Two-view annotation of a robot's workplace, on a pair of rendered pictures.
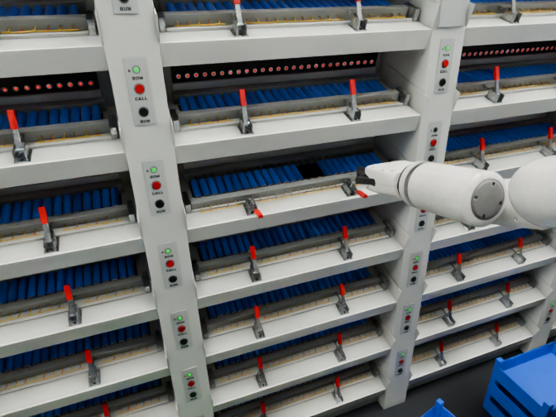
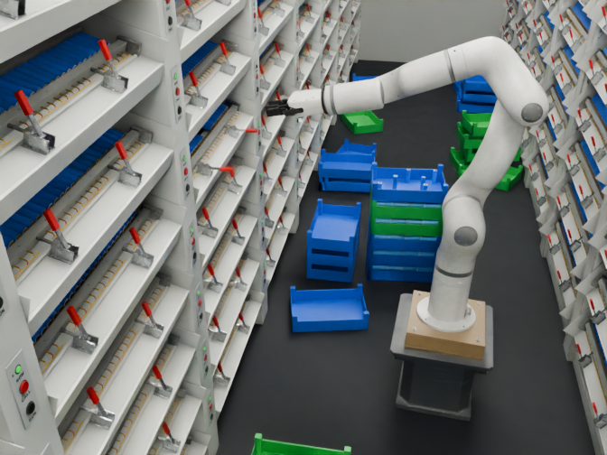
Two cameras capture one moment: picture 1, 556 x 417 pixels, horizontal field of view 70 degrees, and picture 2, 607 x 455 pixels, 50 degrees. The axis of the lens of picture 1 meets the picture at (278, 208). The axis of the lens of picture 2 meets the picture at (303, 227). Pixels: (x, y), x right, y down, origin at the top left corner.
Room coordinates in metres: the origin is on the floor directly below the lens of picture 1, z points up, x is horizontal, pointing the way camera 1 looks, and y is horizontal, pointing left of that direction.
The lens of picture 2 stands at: (-0.14, 1.30, 1.68)
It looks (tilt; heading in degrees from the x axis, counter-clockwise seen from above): 32 degrees down; 300
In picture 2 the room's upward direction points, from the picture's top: straight up
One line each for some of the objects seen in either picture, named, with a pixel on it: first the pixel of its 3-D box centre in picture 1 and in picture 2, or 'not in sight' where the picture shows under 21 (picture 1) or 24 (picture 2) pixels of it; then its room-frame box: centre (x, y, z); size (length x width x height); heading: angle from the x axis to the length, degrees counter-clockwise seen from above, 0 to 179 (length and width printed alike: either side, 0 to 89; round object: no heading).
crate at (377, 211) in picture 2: not in sight; (406, 199); (0.66, -1.00, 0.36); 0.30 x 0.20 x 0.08; 26
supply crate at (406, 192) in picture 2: not in sight; (407, 181); (0.66, -1.00, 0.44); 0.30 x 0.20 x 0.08; 26
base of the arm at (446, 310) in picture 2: not in sight; (449, 291); (0.27, -0.38, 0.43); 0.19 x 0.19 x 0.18
